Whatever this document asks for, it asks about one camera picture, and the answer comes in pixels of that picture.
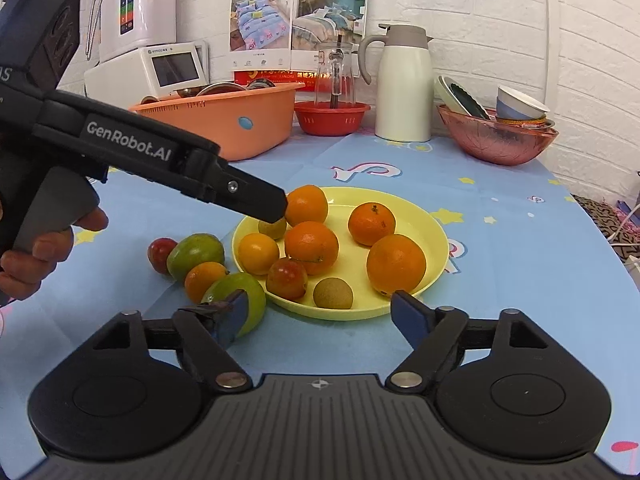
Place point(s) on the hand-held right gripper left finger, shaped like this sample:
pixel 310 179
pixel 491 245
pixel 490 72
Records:
pixel 234 317

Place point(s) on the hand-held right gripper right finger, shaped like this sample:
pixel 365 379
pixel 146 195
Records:
pixel 406 317

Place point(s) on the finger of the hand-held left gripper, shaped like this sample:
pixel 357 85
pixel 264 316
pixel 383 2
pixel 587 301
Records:
pixel 255 200

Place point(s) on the green mango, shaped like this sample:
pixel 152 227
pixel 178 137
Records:
pixel 235 283
pixel 195 254

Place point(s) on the brown longan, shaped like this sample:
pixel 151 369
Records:
pixel 272 231

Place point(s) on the large orange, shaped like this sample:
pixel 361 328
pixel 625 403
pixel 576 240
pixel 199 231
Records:
pixel 396 266

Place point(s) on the small orange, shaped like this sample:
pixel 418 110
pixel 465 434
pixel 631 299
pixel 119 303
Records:
pixel 204 280
pixel 258 254

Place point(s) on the red plum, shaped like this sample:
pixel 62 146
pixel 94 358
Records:
pixel 160 256
pixel 286 279

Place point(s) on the brown kiwi fruit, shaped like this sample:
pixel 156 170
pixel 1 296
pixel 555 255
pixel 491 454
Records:
pixel 332 294

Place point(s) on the yellow plastic plate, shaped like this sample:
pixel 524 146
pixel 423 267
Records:
pixel 430 240

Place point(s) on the orange with stem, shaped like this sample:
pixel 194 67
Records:
pixel 371 224

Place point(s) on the person's left hand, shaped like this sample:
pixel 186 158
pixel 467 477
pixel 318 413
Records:
pixel 25 270

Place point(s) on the small steel bowl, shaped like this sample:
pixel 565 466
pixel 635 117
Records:
pixel 150 99

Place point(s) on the white appliance with screen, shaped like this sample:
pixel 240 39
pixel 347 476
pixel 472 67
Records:
pixel 125 72

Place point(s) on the orange plastic basket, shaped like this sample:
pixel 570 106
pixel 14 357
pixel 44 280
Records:
pixel 210 127

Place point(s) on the red plastic basket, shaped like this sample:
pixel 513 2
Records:
pixel 332 120

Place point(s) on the white water purifier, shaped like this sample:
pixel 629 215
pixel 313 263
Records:
pixel 150 15

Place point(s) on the blue star-print tablecloth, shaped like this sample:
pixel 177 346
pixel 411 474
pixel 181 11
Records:
pixel 500 240

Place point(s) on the glass jar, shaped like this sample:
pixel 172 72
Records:
pixel 325 75

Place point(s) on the dark stirring stick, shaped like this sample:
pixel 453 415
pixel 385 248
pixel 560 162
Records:
pixel 337 70

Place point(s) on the white thermos jug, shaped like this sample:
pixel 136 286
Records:
pixel 404 95

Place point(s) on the pink glass bowl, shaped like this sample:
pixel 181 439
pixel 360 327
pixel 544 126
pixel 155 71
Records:
pixel 495 142

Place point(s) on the patterned cloth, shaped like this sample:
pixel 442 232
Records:
pixel 595 215

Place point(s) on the white dish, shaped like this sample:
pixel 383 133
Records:
pixel 452 92

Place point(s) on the patterned bowl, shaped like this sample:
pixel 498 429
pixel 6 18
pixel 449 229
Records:
pixel 530 122

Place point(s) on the white charger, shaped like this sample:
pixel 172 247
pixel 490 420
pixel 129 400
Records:
pixel 634 272

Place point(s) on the blue white bowl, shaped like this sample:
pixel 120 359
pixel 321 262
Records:
pixel 520 102

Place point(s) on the wall calendar poster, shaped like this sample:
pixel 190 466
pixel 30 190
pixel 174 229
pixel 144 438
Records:
pixel 320 5

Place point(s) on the white wall conduit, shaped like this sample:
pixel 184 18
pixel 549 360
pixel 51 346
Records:
pixel 551 20

